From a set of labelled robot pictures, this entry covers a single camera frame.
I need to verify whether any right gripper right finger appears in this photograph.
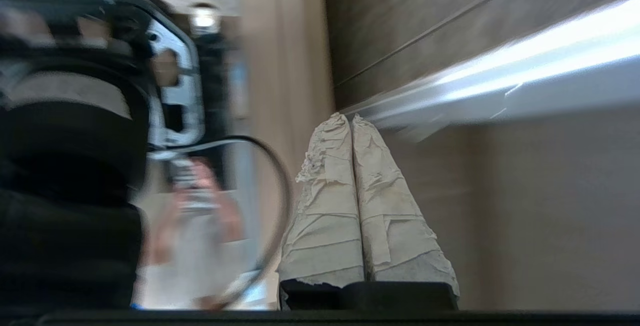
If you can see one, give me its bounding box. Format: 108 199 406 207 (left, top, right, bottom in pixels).
351 115 460 297

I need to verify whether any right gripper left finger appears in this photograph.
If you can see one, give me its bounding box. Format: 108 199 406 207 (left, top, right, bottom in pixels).
276 113 368 310

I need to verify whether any light wooden vanity drawer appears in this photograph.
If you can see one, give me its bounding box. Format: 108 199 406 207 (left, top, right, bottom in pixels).
345 0 640 311

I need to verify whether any blurred person hand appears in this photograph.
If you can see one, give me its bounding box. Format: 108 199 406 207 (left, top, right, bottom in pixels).
147 188 187 267
197 160 247 244

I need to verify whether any grey handheld controller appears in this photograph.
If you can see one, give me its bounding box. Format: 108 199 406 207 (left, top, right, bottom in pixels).
167 157 221 214

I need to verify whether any light wooden vanity cabinet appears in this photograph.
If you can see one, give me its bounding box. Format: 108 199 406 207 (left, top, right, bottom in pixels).
322 0 640 111

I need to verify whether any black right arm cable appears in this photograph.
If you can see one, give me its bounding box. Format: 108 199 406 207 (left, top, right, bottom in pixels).
150 135 295 311

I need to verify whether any silver robot frame part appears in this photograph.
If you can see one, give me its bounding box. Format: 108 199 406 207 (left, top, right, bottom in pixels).
142 16 207 149

